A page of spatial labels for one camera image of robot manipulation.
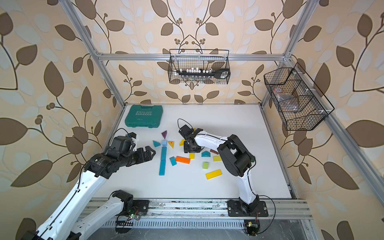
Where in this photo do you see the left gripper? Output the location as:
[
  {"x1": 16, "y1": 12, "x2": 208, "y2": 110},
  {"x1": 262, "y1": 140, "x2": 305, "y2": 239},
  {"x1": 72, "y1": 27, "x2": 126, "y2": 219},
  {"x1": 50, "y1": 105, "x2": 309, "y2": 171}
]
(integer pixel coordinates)
[{"x1": 119, "y1": 145, "x2": 158, "y2": 169}]

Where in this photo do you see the orange rectangular block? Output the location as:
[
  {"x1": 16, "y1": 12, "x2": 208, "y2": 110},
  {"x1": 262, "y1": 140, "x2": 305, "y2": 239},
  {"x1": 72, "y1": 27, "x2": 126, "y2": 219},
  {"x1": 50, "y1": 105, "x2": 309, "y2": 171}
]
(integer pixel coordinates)
[{"x1": 176, "y1": 156, "x2": 191, "y2": 165}]

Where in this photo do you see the teal house-shaped block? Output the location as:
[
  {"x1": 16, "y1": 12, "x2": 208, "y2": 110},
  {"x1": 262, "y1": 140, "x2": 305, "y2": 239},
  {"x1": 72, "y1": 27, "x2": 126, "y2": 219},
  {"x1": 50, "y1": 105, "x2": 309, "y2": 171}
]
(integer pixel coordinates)
[{"x1": 201, "y1": 151, "x2": 211, "y2": 158}]

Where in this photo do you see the teal triangle block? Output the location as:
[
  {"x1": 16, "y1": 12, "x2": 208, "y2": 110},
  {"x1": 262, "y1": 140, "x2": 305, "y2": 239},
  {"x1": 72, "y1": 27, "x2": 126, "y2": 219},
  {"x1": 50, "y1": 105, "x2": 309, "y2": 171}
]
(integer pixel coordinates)
[{"x1": 153, "y1": 141, "x2": 161, "y2": 148}]

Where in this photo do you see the teal wedge block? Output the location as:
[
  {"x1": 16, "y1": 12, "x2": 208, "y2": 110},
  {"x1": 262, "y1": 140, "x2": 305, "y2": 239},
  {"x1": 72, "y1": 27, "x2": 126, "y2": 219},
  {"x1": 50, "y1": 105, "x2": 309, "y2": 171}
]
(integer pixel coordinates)
[{"x1": 170, "y1": 157, "x2": 177, "y2": 166}]

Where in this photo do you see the light green cube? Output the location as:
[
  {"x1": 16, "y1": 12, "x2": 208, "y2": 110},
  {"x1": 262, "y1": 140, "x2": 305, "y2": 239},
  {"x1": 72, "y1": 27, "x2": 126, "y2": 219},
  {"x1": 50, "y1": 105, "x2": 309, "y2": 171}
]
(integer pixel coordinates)
[{"x1": 203, "y1": 162, "x2": 209, "y2": 170}]

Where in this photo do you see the teal long block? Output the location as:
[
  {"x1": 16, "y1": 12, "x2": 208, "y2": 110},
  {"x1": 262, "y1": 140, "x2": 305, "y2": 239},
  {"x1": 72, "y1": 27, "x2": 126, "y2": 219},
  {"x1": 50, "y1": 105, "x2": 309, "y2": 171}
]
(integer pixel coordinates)
[
  {"x1": 161, "y1": 147, "x2": 167, "y2": 161},
  {"x1": 159, "y1": 160, "x2": 166, "y2": 176}
]

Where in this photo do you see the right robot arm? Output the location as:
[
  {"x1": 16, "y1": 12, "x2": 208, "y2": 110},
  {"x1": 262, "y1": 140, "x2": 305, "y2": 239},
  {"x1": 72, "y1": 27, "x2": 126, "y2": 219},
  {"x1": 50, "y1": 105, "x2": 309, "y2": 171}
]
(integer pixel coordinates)
[{"x1": 179, "y1": 125, "x2": 260, "y2": 212}]

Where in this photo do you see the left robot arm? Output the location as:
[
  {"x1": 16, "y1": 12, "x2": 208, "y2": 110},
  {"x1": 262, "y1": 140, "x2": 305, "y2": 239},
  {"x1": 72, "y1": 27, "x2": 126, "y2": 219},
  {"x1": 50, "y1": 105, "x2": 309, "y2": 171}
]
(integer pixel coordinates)
[{"x1": 21, "y1": 133, "x2": 156, "y2": 240}]

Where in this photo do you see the yellow long block bottom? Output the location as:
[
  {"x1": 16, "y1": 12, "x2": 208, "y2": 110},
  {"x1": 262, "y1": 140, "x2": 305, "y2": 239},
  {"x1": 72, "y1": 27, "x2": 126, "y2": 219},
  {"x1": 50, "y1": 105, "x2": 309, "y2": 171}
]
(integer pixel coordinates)
[{"x1": 206, "y1": 170, "x2": 222, "y2": 180}]

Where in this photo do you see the green plastic tool case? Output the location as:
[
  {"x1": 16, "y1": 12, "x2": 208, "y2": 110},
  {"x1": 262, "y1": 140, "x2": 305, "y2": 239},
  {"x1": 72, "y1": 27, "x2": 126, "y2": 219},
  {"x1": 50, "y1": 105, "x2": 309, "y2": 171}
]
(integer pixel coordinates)
[{"x1": 125, "y1": 105, "x2": 163, "y2": 128}]

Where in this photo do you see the socket bit holder strip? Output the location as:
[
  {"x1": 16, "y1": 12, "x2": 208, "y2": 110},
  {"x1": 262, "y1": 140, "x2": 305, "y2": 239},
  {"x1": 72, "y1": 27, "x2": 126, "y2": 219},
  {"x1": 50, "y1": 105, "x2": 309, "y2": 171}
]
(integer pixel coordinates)
[{"x1": 173, "y1": 69, "x2": 231, "y2": 80}]

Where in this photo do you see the clear plastic bag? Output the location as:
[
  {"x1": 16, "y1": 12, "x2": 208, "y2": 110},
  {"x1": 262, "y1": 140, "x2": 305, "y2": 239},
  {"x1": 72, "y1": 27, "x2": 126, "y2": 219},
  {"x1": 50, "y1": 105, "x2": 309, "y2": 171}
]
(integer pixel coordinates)
[{"x1": 273, "y1": 87, "x2": 300, "y2": 112}]

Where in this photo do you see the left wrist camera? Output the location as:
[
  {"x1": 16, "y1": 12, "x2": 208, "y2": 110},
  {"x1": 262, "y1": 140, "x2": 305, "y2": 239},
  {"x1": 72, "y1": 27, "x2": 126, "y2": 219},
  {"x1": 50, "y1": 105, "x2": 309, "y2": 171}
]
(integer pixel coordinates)
[{"x1": 127, "y1": 132, "x2": 138, "y2": 152}]

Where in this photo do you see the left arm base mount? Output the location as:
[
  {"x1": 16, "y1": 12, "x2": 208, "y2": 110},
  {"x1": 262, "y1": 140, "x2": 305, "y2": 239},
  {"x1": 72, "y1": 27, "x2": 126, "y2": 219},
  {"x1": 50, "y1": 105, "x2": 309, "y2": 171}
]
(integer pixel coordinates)
[{"x1": 109, "y1": 190, "x2": 150, "y2": 216}]

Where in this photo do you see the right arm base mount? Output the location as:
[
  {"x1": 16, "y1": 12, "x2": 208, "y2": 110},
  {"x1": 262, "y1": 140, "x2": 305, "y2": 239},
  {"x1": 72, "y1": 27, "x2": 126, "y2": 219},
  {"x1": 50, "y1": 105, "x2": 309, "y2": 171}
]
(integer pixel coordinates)
[{"x1": 227, "y1": 196, "x2": 269, "y2": 217}]

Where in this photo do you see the black wire basket back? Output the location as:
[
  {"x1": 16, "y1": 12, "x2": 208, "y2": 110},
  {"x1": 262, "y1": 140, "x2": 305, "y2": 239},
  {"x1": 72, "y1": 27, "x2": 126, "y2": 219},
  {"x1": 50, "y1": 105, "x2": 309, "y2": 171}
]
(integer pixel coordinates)
[{"x1": 168, "y1": 48, "x2": 231, "y2": 85}]

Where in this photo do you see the black wire basket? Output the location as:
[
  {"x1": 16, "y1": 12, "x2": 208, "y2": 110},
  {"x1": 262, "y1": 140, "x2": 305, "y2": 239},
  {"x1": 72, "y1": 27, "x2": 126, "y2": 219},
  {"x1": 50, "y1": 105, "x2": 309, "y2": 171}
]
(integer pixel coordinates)
[
  {"x1": 168, "y1": 48, "x2": 231, "y2": 85},
  {"x1": 264, "y1": 63, "x2": 335, "y2": 131}
]

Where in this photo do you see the aluminium rail front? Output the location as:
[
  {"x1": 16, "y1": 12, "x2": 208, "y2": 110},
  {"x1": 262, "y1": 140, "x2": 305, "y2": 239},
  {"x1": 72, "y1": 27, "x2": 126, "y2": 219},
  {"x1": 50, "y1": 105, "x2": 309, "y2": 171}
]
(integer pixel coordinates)
[{"x1": 64, "y1": 197, "x2": 313, "y2": 220}]

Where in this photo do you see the black wire basket right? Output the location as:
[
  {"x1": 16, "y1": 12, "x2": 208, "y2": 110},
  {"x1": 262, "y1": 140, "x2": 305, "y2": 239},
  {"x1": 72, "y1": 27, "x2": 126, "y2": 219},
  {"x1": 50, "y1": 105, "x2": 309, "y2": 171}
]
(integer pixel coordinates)
[{"x1": 264, "y1": 63, "x2": 335, "y2": 131}]

